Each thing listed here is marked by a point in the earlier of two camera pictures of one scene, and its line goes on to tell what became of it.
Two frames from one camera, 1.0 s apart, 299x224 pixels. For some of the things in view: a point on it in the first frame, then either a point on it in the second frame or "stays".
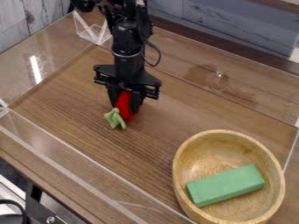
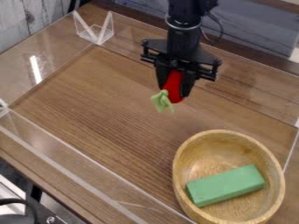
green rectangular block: x=217 y=187 stays
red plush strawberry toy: x=122 y=105 to x=172 y=94
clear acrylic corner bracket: x=96 y=33 stays
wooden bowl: x=215 y=152 stays
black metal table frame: x=37 y=213 stays
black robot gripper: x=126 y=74 to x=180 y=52
